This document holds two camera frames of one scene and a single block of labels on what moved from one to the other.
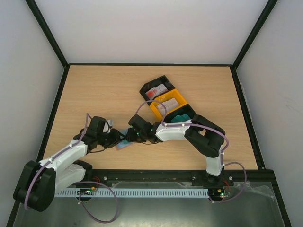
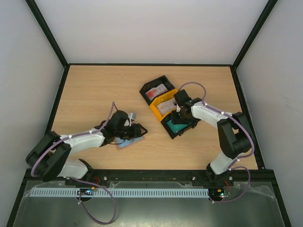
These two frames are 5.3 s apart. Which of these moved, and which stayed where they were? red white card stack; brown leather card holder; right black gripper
Moved: right black gripper
Stayed: brown leather card holder; red white card stack
